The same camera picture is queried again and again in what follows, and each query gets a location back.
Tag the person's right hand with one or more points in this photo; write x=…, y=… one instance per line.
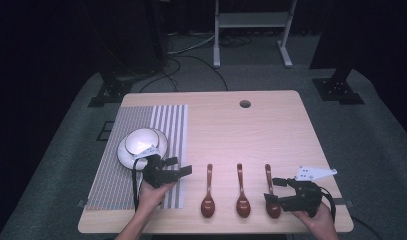
x=319, y=220

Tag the white bowl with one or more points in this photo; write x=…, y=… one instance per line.
x=139, y=141

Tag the person's left hand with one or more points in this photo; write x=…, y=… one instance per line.
x=151, y=198

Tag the dark floor hatch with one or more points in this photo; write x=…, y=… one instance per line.
x=106, y=130

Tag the grey striped placemat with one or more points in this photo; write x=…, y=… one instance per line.
x=107, y=186

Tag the white metal stand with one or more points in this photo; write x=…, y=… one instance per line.
x=251, y=19

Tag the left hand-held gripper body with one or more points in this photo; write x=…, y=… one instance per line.
x=156, y=175

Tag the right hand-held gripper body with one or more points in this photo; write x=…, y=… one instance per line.
x=306, y=198

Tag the brown spoon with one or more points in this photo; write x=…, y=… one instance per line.
x=207, y=206
x=273, y=212
x=243, y=206

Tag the grey tape strip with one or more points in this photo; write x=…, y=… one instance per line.
x=344, y=202
x=82, y=203

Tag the black stand base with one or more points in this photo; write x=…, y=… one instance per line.
x=111, y=92
x=337, y=89

